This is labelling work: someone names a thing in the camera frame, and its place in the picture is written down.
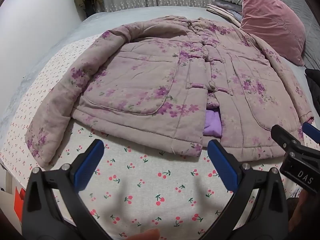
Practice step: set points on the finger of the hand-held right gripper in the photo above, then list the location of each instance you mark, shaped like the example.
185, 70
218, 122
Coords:
311, 130
283, 136

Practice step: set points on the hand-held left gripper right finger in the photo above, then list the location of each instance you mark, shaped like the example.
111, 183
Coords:
222, 162

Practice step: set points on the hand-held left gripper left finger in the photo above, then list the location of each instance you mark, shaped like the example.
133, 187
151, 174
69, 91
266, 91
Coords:
90, 160

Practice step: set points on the floral padded jacket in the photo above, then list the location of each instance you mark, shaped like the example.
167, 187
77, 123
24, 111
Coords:
140, 80

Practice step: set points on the person's right hand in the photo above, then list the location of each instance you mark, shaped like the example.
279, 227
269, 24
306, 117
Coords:
308, 207

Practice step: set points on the person's left hand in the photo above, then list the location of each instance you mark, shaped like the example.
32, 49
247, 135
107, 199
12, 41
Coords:
147, 235

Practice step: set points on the black cloth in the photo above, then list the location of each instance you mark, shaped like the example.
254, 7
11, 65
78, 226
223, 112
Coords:
313, 80

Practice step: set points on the cherry-print bed sheet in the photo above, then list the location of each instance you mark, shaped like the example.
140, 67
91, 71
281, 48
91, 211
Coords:
150, 192

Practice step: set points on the red box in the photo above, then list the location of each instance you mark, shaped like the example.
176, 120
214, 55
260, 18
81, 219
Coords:
18, 205

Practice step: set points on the grey quilted bedspread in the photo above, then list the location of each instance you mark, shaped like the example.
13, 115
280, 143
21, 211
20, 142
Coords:
310, 22

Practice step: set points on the pink velvet pillow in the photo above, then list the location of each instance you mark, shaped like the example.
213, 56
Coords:
272, 25

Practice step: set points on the light blue bed sheet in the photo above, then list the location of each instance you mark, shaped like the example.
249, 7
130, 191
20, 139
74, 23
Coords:
57, 37

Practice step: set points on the stack of folded blankets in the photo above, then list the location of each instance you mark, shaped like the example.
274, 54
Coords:
226, 5

